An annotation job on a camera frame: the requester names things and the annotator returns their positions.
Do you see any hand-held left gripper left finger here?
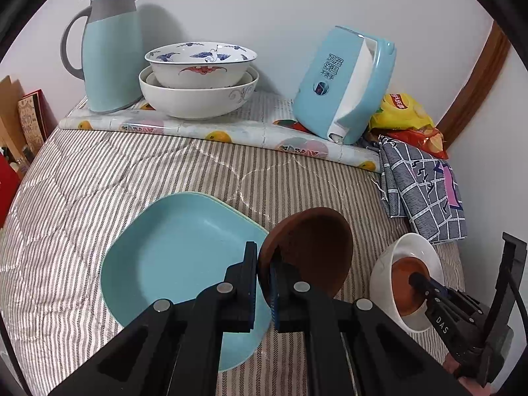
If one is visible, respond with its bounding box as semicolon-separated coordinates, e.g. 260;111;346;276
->
49;241;258;396

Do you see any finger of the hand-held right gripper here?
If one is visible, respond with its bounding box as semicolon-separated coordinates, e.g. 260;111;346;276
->
408;272;450;305
480;232;528;385

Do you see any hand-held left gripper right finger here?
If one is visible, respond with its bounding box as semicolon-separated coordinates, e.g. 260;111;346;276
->
268;256;473;396

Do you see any small brown bowl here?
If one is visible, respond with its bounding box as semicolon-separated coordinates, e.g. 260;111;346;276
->
256;207;354;310
390;257;432;317

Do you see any white bowl with grey swirl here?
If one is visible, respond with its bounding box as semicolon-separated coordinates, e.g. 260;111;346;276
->
370;233;445;333

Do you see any blue square plate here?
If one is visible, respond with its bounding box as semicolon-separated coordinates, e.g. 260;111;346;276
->
100;192;274;373

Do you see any person's right hand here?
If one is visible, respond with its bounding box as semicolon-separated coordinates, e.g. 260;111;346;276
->
443;357;493;396

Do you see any grey checked cloth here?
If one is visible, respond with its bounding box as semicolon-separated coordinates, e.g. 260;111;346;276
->
377;134;469;243

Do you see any red snack bag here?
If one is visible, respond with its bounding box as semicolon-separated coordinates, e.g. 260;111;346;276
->
396;126;449;161

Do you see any rolled fruit print mat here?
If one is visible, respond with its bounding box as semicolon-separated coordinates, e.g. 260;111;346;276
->
58;91;382;173

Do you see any yellow snack bag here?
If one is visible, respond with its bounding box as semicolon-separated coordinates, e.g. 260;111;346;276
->
368;93;436;132

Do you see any large white bowl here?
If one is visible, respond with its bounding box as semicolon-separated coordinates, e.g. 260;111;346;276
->
139;65;260;121

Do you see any light blue electric kettle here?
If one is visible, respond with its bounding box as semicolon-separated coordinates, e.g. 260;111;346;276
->
292;25;397;146

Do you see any white bowl with blue print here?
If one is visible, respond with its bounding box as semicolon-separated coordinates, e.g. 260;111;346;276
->
144;42;257;90

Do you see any red paper bag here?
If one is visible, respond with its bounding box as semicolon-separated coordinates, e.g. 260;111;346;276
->
0;152;21;227

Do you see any teal thermos jug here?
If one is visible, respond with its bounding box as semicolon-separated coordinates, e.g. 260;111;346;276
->
61;0;146;113

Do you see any brown patterned box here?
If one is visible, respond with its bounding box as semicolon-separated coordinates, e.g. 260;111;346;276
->
17;90;52;153

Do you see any brown cardboard bag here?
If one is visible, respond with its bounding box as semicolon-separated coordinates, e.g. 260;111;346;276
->
0;75;25;153

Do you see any brown wooden door frame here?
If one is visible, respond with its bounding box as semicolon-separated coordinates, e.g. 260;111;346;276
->
435;20;512;147

